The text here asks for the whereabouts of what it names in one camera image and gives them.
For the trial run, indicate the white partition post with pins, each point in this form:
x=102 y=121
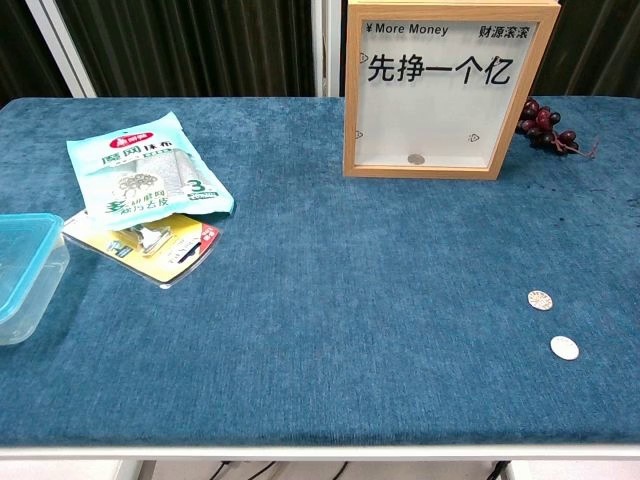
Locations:
x=62 y=45
x=322 y=50

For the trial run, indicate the blue velvet table cloth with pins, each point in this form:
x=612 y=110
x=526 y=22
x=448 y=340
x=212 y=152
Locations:
x=325 y=300

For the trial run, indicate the dark pleated curtain panel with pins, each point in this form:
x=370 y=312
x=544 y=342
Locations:
x=200 y=50
x=20 y=50
x=600 y=50

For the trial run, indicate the yellow razor blister pack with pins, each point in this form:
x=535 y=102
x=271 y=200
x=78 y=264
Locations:
x=165 y=260

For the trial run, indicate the wooden frame money box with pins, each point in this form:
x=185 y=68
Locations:
x=352 y=100

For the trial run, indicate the silver coin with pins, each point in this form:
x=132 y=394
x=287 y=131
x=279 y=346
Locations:
x=416 y=159
x=565 y=347
x=540 y=300

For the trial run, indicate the dark purple grape bunch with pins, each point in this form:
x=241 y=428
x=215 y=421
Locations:
x=542 y=125

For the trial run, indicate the teal cleaning cloth package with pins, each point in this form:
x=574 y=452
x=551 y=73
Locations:
x=140 y=170

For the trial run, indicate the clear blue plastic container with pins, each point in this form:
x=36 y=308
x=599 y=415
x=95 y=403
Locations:
x=25 y=260

